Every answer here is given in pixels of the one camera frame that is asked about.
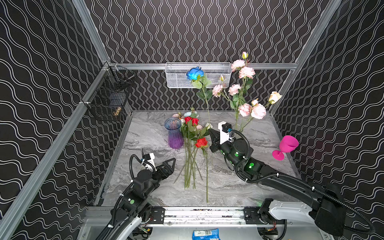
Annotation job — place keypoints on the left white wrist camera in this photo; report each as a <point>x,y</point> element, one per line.
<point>148,162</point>

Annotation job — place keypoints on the red roses bunch stem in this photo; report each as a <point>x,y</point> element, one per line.
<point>195,139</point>

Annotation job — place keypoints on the red rose lower stem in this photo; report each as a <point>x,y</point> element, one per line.
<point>205,162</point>

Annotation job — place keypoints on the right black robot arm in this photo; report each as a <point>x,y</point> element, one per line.
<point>327,207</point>

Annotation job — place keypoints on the pink peony flower stem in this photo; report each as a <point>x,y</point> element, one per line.
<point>245,73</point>

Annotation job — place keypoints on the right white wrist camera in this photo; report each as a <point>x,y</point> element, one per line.
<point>225,129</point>

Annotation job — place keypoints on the pink double flower stem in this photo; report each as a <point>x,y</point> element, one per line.
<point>231,95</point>

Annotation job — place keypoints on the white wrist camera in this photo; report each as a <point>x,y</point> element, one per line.
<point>225,129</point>
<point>148,162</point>

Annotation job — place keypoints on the black wire basket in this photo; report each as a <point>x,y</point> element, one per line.
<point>108,103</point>

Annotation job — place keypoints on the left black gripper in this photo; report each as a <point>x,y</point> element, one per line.
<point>161,169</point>

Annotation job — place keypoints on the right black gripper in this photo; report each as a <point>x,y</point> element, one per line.
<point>216,142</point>

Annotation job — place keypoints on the blue rose flower stem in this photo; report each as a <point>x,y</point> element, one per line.
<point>200,81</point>

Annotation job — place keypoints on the cream rose flower stem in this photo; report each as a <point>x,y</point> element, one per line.
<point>273,98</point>

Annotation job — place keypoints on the pale pink flower stem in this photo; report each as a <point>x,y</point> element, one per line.
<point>253,111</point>

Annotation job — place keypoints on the blue snack packet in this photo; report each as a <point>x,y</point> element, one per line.
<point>206,234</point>

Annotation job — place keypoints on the white wire mesh basket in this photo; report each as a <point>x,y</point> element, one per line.
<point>183,75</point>

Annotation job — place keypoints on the purple blue glass vase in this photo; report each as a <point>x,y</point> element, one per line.
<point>175,137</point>

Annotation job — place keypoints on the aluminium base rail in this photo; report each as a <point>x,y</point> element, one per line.
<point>295,214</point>

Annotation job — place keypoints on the magenta plastic goblet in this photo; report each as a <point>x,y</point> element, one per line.
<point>287,145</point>

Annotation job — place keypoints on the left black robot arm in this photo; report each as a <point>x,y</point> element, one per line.
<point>132,208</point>

